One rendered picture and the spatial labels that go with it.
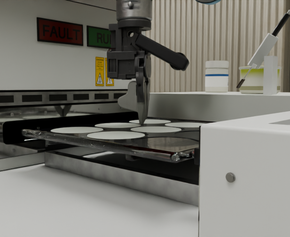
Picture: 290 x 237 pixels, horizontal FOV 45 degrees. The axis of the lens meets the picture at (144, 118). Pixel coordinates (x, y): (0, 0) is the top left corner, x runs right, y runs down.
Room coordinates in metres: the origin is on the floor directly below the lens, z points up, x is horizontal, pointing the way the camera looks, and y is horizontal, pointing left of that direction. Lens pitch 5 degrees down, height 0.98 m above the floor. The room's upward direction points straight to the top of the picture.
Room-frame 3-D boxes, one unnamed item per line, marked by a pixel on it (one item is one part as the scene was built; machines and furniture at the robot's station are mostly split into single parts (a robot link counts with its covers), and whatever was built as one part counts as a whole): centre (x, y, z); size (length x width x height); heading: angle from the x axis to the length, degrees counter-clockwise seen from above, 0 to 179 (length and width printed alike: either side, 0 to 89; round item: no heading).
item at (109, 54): (0.75, 0.03, 1.05); 0.09 x 0.08 x 0.12; 80
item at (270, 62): (0.79, -0.27, 1.03); 0.06 x 0.04 x 0.13; 49
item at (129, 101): (0.73, 0.03, 0.95); 0.06 x 0.03 x 0.09; 80
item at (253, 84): (0.89, -0.29, 1.00); 0.07 x 0.07 x 0.07; 40
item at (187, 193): (0.55, 0.01, 0.84); 0.50 x 0.02 x 0.03; 49
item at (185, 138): (0.68, -0.02, 0.90); 0.34 x 0.34 x 0.01; 49
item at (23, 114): (0.81, 0.15, 0.89); 0.44 x 0.02 x 0.10; 139
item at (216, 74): (1.09, -0.22, 1.01); 0.07 x 0.07 x 0.10
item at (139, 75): (0.72, 0.01, 0.99); 0.05 x 0.02 x 0.09; 170
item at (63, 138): (0.54, 0.10, 0.90); 0.37 x 0.01 x 0.01; 49
